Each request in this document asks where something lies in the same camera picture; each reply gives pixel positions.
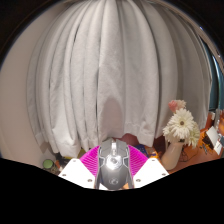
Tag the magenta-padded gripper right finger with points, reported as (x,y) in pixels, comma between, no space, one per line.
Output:
(151,171)

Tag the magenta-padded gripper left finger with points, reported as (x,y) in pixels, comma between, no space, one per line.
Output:
(73,171)

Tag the grey computer mouse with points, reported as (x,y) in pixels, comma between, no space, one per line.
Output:
(113,166)

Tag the blue book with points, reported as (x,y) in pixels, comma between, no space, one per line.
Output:
(142,148)

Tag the white jug vase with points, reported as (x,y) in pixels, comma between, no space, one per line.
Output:
(171,156)

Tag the dark green mug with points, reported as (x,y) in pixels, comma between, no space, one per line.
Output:
(48,164)

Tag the white flower bouquet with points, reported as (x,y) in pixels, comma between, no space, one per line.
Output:
(181,125)

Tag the white curtain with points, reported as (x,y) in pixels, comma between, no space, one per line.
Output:
(113,73)

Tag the dark teal curtain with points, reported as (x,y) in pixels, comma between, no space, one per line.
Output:
(213,80)

